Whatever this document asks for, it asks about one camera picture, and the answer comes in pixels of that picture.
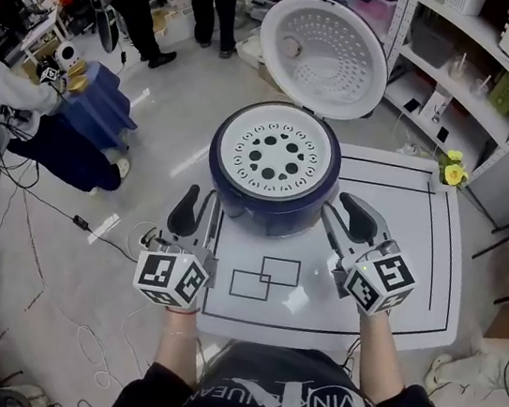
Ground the white perforated lid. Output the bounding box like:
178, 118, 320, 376
215, 110, 332, 198

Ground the green box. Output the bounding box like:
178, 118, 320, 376
485, 69, 509, 113

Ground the dark blue rice cooker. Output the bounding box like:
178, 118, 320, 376
197, 0, 402, 252

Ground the white carton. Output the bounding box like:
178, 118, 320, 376
416, 87, 455, 128

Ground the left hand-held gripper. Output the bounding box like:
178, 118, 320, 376
128, 176, 230, 315

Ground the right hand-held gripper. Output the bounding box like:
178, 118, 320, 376
307, 188, 427, 323

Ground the white metal shelving rack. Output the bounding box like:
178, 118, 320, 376
210, 0, 509, 189

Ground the person's black printed shirt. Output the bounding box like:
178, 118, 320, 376
103, 319, 486, 407

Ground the red string bracelet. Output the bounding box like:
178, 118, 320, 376
165, 303, 201, 318

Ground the black power adapter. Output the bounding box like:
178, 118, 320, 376
70, 214, 93, 233

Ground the clear plastic cup with straw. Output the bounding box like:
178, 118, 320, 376
446, 49, 473, 83
468, 71, 496, 105

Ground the black oval floor fan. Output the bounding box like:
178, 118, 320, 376
66, 0, 126, 56

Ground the person's right forearm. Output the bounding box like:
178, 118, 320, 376
345, 310, 416, 407

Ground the blue covered stand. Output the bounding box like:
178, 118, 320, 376
52, 56, 147, 156

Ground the yellow potted flower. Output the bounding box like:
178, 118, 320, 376
431, 147, 475, 199

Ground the golden bowl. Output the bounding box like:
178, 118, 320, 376
67, 73, 91, 97
67, 58, 90, 79

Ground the white perforated storage basket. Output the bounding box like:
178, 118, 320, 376
432, 0, 487, 18

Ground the person's left forearm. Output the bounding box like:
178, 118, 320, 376
149, 305, 211, 392

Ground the dark grey storage bin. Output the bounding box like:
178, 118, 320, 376
404, 18, 458, 70

